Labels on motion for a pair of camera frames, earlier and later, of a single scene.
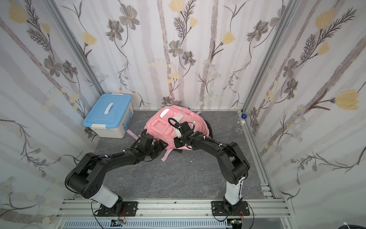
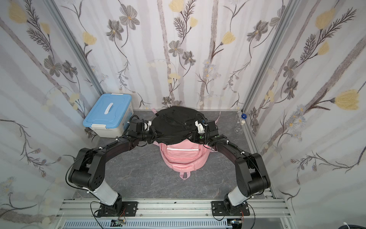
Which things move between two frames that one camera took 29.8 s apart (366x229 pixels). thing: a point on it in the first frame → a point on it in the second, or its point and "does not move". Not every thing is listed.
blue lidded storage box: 111,116 does not move
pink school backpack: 158,127 → 186,155
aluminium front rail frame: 269,208 does not move
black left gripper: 159,149 → 153,135
